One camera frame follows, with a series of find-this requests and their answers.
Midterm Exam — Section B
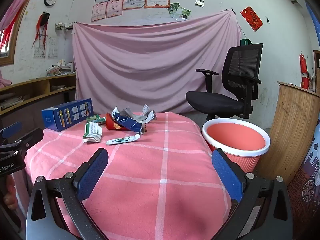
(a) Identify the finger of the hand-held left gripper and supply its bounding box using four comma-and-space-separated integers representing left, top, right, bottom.
0, 127, 44, 153
0, 121, 23, 139

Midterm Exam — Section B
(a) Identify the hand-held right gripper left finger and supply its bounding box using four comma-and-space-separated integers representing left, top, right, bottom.
26, 148, 109, 240

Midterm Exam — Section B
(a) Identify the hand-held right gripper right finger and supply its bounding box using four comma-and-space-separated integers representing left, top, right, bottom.
211, 148, 293, 240

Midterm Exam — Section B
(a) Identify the green and white packet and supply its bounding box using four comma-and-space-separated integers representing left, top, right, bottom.
82, 122, 103, 144

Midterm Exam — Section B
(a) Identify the pink plastic bin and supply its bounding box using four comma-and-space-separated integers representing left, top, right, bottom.
202, 119, 271, 178

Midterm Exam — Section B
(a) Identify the white squeezed tube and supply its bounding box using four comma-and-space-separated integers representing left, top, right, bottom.
106, 133, 141, 145

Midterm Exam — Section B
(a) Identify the red snack wrapper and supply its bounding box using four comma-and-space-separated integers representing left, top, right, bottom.
105, 112, 125, 130

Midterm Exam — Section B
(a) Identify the small green packet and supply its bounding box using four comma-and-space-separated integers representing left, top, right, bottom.
86, 115, 107, 124

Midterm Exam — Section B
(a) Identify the blue wrapper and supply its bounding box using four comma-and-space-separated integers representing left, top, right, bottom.
111, 106, 148, 133

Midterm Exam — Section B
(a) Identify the grey wrapper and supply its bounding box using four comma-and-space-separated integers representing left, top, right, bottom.
120, 104, 157, 123

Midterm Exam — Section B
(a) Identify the person's left hand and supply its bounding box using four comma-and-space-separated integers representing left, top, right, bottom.
4, 175, 18, 209

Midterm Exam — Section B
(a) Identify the blue cardboard box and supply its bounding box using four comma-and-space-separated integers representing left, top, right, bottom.
41, 99, 94, 132

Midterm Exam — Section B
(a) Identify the pink cloth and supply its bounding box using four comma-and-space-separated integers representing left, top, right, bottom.
0, 77, 13, 89

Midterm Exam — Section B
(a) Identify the wooden shelf unit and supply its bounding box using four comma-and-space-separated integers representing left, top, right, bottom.
0, 73, 77, 115

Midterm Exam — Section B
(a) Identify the pink plaid blanket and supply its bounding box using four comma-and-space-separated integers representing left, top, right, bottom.
15, 112, 232, 240

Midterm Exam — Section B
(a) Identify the stack of papers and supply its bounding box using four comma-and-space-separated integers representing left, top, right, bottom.
45, 59, 75, 77

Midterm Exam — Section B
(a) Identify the black office chair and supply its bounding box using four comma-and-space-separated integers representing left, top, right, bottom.
185, 43, 264, 121

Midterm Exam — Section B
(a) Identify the blue printed curtain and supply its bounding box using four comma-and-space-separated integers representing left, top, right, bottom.
286, 1, 320, 232

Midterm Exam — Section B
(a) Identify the wooden cabinet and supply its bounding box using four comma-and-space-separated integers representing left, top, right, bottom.
256, 81, 320, 187

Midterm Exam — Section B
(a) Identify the pink hanging sheet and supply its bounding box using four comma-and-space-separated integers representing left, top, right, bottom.
72, 10, 242, 114

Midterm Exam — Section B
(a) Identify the pink curtain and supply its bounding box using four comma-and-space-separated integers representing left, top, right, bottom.
0, 0, 42, 30

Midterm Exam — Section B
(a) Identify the red hanging ornament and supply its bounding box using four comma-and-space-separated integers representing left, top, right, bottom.
299, 52, 308, 74

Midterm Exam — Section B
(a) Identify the white wall paper sheet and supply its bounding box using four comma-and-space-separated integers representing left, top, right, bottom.
47, 37, 59, 58
33, 41, 47, 59

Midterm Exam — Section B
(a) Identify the wooden window frame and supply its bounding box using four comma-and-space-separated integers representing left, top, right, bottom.
0, 0, 34, 67

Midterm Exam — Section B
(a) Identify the metal wall rack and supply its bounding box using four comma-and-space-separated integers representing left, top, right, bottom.
54, 21, 75, 32

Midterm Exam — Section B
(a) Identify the red tasselled wall ornament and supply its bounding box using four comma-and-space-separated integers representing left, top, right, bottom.
31, 11, 50, 50

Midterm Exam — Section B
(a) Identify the red wall poster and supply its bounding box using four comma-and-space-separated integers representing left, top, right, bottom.
240, 6, 264, 32

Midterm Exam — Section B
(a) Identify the group of wall certificates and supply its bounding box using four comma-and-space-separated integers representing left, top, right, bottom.
91, 0, 187, 22

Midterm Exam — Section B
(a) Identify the green wall photo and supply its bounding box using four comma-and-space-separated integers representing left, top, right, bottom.
168, 3, 192, 20

